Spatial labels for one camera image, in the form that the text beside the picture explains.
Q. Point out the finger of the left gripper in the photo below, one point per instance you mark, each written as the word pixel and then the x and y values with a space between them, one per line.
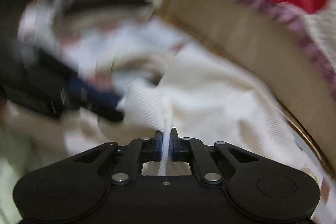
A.
pixel 102 103

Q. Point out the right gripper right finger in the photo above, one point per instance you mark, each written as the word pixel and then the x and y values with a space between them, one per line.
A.
pixel 196 154

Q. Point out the striped pastel floor rug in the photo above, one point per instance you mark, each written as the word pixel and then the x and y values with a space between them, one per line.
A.
pixel 114 54

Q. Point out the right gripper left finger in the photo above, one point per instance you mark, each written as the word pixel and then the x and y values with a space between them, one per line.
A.
pixel 132 157

